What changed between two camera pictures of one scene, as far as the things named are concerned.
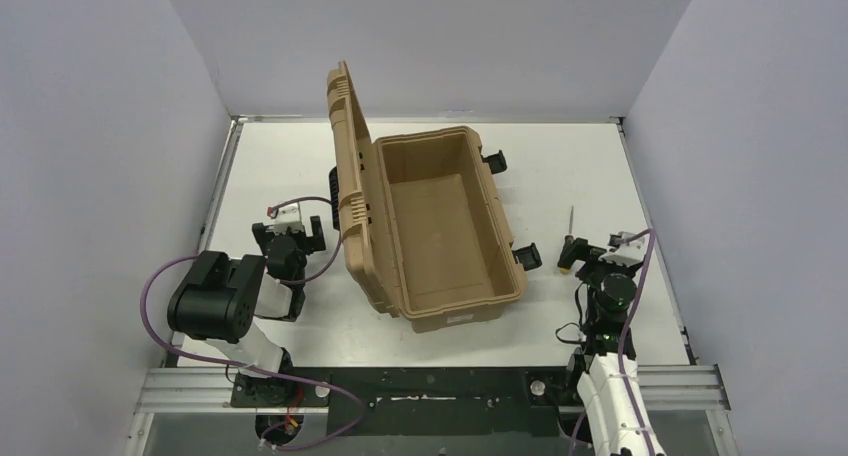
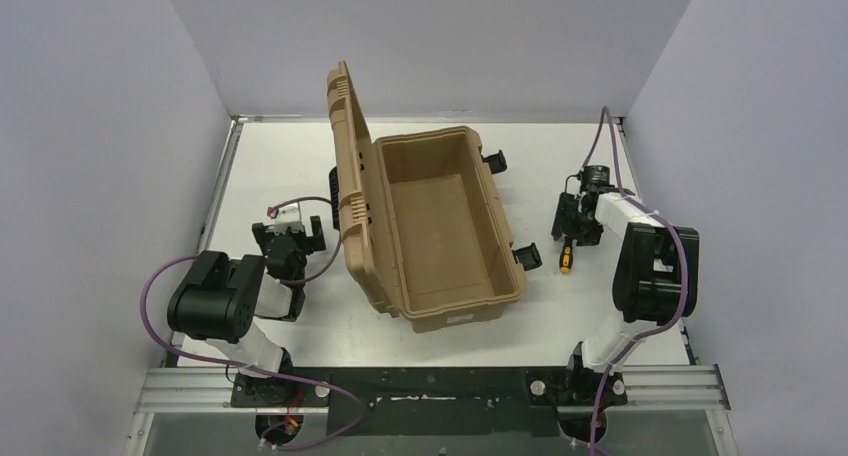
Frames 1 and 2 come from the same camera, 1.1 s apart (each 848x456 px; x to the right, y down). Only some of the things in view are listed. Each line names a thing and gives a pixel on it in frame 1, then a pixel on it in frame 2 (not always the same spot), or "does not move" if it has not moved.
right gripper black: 581,250 → 566,222
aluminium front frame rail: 662,388 does not move
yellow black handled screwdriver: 564,254 does not move
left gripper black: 289,234 does not move
